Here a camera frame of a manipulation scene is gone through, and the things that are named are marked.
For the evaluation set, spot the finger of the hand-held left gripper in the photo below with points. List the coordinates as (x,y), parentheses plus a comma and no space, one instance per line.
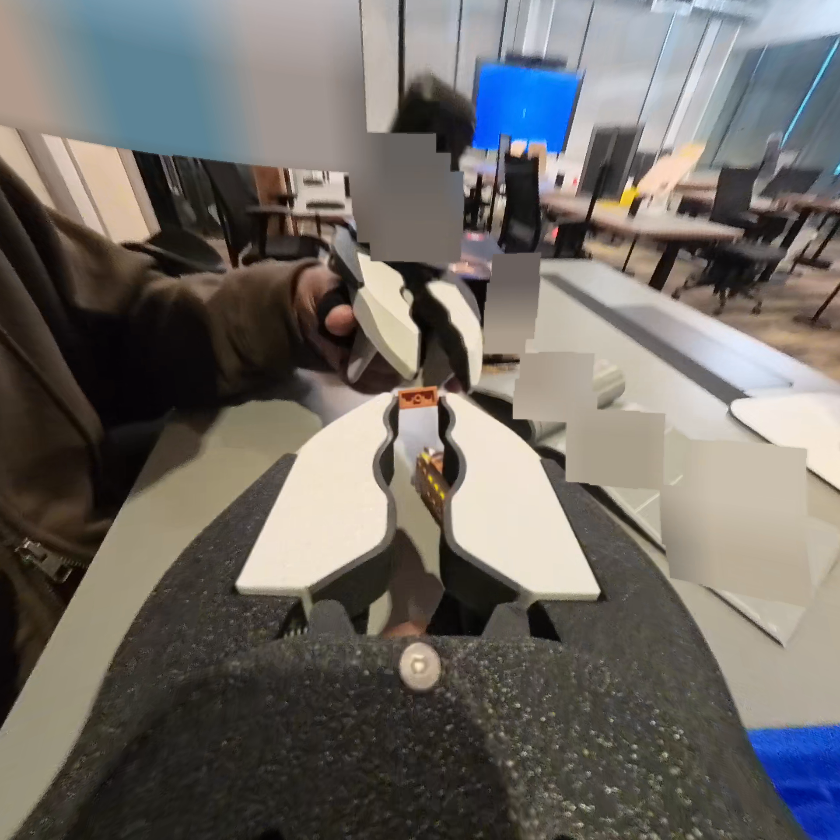
(387,315)
(467,328)

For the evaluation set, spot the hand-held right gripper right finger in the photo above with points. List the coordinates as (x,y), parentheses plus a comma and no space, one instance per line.
(518,518)

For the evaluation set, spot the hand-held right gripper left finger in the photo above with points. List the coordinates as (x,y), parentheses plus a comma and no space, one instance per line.
(328,518)

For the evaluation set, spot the small brown brick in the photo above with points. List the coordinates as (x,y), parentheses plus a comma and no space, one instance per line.
(418,397)

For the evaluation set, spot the brown toy brick model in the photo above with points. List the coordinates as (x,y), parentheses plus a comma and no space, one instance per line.
(430,482)

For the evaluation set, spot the person's left forearm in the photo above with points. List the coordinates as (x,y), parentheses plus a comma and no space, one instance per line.
(216,328)

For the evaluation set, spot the grey desk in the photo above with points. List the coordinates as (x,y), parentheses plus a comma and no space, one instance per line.
(216,446)

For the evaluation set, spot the person's left hand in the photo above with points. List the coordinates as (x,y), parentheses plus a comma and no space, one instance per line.
(312,315)

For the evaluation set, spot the blue television screen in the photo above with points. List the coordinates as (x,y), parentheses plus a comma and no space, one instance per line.
(525,105)

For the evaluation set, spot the black office chair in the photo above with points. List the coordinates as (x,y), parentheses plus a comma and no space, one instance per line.
(732,197)
(522,197)

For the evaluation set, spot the wooden table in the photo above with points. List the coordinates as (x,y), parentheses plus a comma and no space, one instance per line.
(656,226)

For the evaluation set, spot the white board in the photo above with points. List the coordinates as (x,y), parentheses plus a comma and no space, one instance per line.
(787,426)

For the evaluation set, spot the person's brown jacket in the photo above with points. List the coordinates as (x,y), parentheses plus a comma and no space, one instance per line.
(39,394)

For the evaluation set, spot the blue storage bin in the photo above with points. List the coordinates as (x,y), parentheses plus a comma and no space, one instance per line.
(800,787)

